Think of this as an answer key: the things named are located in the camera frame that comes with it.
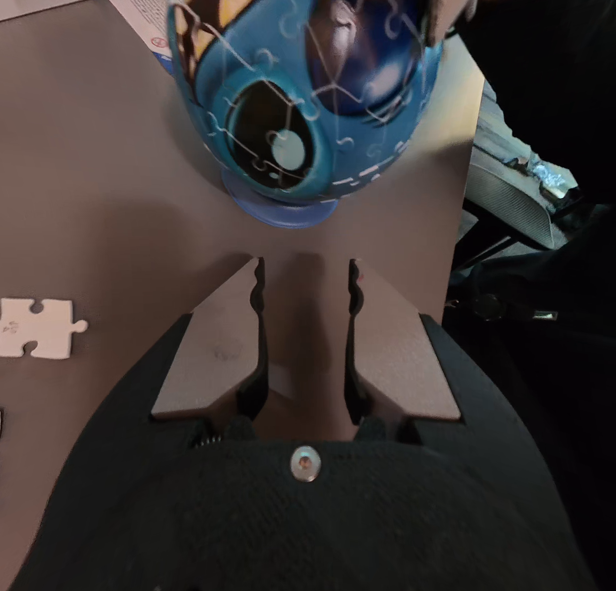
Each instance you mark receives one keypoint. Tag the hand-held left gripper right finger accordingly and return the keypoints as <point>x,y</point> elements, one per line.
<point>399,360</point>

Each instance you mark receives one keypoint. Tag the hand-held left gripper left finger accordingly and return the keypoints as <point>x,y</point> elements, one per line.
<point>216,355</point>

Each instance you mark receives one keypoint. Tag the blue plastic ball stand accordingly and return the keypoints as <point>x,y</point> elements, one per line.
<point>288,215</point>

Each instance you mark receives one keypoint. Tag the blue puzzle ball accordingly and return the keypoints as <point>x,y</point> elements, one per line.
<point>226,71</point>

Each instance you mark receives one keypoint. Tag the white puzzle piece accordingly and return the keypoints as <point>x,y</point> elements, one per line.
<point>38,328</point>

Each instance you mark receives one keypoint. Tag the grey mesh office chair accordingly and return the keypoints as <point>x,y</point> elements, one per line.
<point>510,211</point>

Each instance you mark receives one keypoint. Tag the white instruction sheet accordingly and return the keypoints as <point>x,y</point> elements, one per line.
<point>144,18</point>

